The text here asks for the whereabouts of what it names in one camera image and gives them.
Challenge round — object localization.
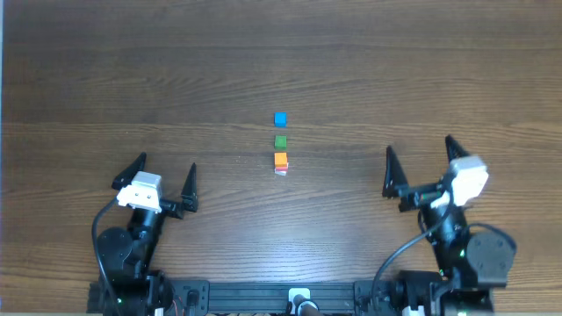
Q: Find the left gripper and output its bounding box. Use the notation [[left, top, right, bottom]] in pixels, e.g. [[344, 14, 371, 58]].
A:
[[111, 151, 199, 220]]

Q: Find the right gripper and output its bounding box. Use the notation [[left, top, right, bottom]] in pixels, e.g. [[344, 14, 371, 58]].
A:
[[381, 133, 472, 213]]

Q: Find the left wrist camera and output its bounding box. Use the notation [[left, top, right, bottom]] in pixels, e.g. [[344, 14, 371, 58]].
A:
[[115, 170, 163, 214]]

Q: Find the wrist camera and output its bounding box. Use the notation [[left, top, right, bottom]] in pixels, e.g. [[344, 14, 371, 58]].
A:
[[115, 170, 163, 214], [429, 154, 490, 210]]

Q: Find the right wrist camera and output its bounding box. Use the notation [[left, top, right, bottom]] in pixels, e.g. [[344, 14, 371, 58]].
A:
[[429, 154, 490, 210]]

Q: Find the mounting rail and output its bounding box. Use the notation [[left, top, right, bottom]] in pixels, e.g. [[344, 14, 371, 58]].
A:
[[86, 279, 407, 316]]

